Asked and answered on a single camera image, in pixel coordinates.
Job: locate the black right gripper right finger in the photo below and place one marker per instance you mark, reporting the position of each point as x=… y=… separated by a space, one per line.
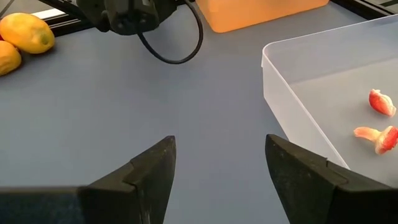
x=317 y=193

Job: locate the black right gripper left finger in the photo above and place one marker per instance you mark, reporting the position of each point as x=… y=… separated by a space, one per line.
x=130 y=193

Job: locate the red capped toy mushroom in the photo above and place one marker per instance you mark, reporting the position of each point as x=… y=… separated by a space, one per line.
x=382 y=104
x=385 y=141

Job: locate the clear plastic bin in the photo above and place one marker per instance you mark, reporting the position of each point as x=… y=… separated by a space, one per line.
x=342 y=93

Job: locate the large orange toy mango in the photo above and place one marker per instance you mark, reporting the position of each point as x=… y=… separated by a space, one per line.
x=26 y=32

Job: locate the orange plastic bin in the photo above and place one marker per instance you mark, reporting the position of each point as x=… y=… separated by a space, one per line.
x=258 y=15

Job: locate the orange toy fruit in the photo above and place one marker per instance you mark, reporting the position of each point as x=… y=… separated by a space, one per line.
x=7 y=59

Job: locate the silver frame bracket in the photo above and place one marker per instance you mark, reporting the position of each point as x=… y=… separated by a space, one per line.
x=49 y=14

